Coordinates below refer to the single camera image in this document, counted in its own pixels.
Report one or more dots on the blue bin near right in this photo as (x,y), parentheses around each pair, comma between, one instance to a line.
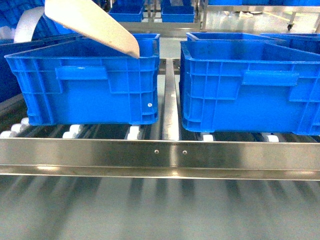
(246,86)

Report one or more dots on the white plastic strip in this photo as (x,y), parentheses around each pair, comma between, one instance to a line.
(27,24)

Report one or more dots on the beige plastic dustpan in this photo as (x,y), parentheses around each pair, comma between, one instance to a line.
(87,18)

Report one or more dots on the blue bin far middle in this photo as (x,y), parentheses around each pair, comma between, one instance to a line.
(127,10)

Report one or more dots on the blue bin rear right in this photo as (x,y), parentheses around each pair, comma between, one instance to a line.
(234,36)

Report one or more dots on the stainless steel roller shelf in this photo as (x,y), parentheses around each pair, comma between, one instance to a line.
(161,150)

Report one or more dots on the blue bin far centre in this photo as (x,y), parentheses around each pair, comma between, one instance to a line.
(177,11)

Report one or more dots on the blue bin near left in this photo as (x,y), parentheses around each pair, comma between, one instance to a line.
(85,82)

